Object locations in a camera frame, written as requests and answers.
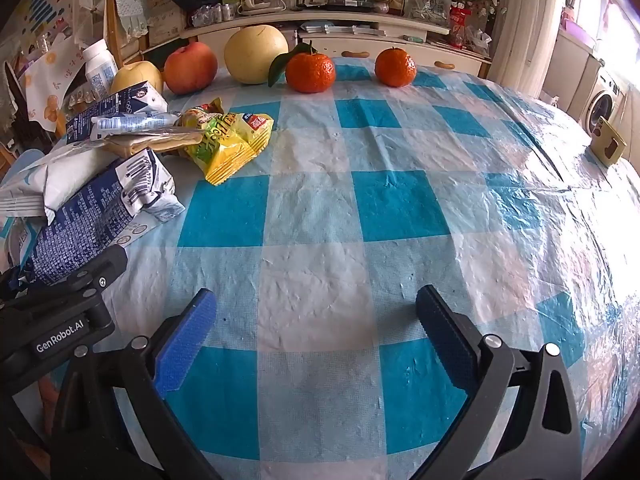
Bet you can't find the white blue tube wrapper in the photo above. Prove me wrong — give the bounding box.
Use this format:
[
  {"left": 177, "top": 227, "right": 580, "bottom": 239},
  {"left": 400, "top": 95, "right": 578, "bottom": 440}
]
[{"left": 90, "top": 111, "right": 181, "bottom": 139}]

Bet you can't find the red apple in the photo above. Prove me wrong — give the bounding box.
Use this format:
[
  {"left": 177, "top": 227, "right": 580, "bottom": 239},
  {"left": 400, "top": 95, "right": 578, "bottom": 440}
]
[{"left": 164, "top": 42, "right": 219, "bottom": 96}]

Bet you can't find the crushed blue milk carton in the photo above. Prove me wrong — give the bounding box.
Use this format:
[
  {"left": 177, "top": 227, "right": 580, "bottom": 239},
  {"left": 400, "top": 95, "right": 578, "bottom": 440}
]
[{"left": 22, "top": 147, "right": 186, "bottom": 286}]

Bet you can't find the orange tangerine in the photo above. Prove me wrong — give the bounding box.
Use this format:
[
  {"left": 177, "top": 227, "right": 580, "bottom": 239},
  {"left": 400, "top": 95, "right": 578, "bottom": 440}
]
[{"left": 375, "top": 47, "right": 417, "bottom": 88}]

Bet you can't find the white plastic bottle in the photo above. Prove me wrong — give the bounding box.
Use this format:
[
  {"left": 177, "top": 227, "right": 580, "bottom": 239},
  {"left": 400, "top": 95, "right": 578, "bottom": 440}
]
[{"left": 82, "top": 39, "right": 120, "bottom": 98}]

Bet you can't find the cream curtain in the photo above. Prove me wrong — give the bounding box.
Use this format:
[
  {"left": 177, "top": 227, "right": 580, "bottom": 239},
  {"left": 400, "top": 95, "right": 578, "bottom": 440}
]
[{"left": 492, "top": 0, "right": 581, "bottom": 106}]

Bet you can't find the wooden chair with lace cover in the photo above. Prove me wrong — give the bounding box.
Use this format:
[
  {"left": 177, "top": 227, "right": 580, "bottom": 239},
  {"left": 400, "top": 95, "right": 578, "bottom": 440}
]
[{"left": 104, "top": 0, "right": 156, "bottom": 68}]

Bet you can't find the yellow pear with stem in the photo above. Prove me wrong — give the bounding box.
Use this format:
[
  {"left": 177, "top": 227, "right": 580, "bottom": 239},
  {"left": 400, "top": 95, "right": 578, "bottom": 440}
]
[{"left": 110, "top": 61, "right": 165, "bottom": 96}]

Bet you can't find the tangerine with green leaf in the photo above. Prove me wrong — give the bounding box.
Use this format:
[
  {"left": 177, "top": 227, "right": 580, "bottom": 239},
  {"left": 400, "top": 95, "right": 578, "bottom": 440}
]
[{"left": 268, "top": 42, "right": 337, "bottom": 94}]

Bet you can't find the yellow snack packet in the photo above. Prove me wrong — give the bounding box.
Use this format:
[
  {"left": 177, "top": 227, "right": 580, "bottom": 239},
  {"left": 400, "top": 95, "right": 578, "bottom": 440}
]
[{"left": 177, "top": 97, "right": 275, "bottom": 187}]

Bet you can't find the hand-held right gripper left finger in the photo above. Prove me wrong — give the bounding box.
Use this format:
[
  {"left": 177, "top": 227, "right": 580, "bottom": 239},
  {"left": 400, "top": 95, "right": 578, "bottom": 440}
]
[{"left": 50, "top": 288, "right": 236, "bottom": 480}]

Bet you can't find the orange print dining tablecloth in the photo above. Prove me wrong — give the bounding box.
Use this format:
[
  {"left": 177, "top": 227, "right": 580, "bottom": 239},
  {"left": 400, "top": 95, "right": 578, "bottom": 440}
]
[{"left": 22, "top": 35, "right": 88, "bottom": 133}]

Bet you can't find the tan flat packet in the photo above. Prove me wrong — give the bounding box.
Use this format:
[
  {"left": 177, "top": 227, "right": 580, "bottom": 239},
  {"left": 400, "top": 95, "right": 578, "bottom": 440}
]
[{"left": 102, "top": 127, "right": 203, "bottom": 157}]

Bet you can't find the blue white checked tablecloth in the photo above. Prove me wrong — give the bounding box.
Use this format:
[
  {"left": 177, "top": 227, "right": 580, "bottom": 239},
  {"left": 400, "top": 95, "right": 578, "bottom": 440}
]
[{"left": 0, "top": 57, "right": 640, "bottom": 480}]

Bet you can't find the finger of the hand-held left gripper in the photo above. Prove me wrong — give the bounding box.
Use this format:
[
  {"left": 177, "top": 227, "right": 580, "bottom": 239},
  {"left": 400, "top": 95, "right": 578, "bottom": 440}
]
[{"left": 0, "top": 245, "right": 129, "bottom": 312}]

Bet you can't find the white cardboard box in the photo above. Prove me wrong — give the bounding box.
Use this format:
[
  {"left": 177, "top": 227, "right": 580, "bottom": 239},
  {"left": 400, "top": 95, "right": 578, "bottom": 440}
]
[{"left": 150, "top": 7, "right": 188, "bottom": 46}]

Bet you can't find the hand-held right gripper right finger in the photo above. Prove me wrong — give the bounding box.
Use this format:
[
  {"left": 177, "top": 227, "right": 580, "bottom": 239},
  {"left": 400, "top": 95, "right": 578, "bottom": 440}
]
[{"left": 400, "top": 284, "right": 583, "bottom": 480}]

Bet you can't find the cream television cabinet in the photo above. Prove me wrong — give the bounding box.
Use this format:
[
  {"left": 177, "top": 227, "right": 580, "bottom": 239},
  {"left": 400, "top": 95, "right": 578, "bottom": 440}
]
[{"left": 140, "top": 7, "right": 493, "bottom": 81}]

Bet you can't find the white washing machine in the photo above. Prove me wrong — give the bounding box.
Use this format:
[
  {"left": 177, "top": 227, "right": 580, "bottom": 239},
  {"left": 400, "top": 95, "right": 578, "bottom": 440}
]
[{"left": 580, "top": 67, "right": 631, "bottom": 133}]

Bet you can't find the blue white milk carton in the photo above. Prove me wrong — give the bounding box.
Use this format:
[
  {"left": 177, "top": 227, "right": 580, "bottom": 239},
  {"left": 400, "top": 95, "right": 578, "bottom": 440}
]
[{"left": 65, "top": 82, "right": 169, "bottom": 146}]

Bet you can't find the round yellow pear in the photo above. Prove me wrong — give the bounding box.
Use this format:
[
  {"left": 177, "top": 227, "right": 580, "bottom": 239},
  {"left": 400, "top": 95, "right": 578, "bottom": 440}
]
[{"left": 224, "top": 25, "right": 290, "bottom": 85}]

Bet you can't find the white green wipes packet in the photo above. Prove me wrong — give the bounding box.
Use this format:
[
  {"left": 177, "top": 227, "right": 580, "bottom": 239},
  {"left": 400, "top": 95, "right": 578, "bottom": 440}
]
[{"left": 0, "top": 142, "right": 121, "bottom": 226}]

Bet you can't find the red snack bag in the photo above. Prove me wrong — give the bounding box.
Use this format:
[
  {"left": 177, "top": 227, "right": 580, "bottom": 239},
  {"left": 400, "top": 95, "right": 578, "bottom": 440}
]
[{"left": 450, "top": 2, "right": 473, "bottom": 48}]

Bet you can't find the small yellow box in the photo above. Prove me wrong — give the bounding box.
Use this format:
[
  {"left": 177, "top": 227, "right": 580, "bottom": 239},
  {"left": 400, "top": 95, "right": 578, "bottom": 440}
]
[{"left": 590, "top": 116, "right": 627, "bottom": 167}]

